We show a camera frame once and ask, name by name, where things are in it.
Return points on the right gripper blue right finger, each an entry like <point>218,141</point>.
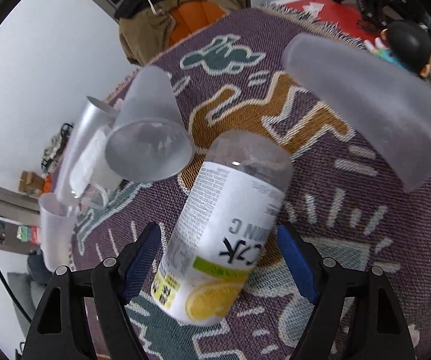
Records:
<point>312,274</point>

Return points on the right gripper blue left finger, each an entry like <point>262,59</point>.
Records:
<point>119,279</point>

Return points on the lemon label plastic cup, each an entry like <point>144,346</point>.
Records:
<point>225,223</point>

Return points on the frosted cup far left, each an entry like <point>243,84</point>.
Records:
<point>57,223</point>

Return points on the clear cup white label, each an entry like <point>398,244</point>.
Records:
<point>92,182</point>

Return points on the frosted cup centre open mouth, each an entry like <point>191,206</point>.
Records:
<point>149,141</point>

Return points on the long frosted cup back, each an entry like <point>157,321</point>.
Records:
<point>96,114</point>

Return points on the frosted cup far right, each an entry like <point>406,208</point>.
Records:
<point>388,106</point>

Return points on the cardboard box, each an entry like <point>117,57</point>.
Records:
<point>31,184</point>

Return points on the black shoe rack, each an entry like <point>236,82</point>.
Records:
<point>53,153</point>

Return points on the brown jacket on chair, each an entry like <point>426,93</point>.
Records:
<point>146,35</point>

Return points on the black haired doll figure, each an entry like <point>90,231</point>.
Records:
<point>404,44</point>

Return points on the orange chair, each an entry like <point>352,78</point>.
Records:
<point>193,16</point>

